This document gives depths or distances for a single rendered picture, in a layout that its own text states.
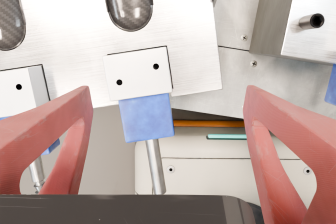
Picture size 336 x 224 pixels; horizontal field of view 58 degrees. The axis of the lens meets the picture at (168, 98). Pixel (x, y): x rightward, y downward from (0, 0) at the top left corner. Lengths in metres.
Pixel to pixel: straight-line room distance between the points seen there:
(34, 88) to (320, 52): 0.22
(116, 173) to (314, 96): 0.98
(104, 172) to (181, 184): 0.41
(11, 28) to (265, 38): 0.22
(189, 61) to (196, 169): 0.67
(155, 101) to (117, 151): 0.96
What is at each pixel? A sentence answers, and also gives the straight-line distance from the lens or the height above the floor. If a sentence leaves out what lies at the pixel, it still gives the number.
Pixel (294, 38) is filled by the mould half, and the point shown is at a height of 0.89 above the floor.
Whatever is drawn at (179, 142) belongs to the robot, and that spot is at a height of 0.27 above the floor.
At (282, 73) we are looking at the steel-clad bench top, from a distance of 0.34.
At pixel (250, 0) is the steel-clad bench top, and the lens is 0.33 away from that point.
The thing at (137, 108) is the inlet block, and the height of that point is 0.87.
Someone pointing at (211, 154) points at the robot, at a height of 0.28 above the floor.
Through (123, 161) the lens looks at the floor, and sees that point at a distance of 1.21.
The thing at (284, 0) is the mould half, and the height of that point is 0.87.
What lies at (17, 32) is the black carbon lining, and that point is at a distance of 0.29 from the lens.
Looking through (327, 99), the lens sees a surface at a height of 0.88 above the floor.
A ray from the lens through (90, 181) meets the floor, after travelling 1.27.
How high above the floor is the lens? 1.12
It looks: 80 degrees down
